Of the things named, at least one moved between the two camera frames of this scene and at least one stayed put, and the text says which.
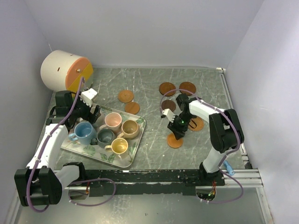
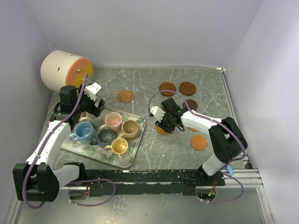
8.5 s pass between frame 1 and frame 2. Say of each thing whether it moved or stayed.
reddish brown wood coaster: stayed
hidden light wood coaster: moved
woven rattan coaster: stayed
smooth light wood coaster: moved
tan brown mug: stayed
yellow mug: stayed
